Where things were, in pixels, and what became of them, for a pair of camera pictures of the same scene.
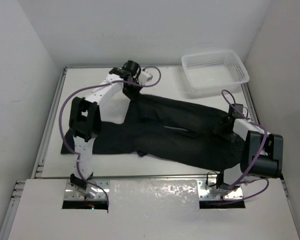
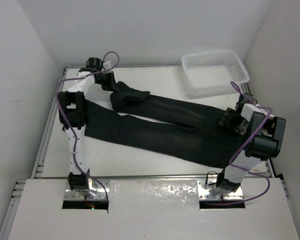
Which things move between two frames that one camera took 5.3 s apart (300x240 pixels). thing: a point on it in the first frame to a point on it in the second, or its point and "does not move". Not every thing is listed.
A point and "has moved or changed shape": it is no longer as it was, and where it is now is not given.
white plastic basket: x=214 y=71 does not move
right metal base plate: x=236 y=193 does not move
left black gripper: x=131 y=95 to x=111 y=85
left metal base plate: x=92 y=191 does not move
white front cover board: x=157 y=209 does not move
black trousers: x=171 y=127 has moved or changed shape
